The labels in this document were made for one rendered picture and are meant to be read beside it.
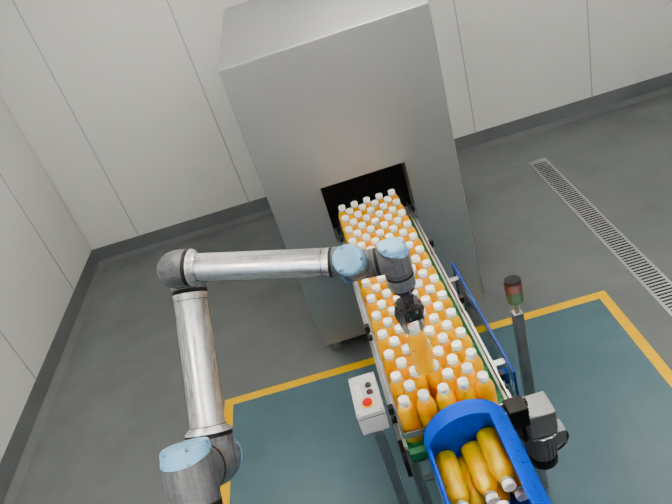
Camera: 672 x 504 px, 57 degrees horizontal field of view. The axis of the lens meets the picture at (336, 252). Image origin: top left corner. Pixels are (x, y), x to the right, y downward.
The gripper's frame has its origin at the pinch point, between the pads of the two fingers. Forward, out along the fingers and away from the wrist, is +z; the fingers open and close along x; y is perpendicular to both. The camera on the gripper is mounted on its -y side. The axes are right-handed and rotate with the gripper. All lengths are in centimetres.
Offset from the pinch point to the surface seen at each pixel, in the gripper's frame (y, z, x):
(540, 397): 3, 49, 39
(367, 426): 7.8, 30.8, -25.7
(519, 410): 17.3, 34.7, 26.5
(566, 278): -158, 134, 119
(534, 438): 11, 60, 32
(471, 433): 27.1, 26.8, 7.2
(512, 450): 47, 15, 15
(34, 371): -214, 116, -264
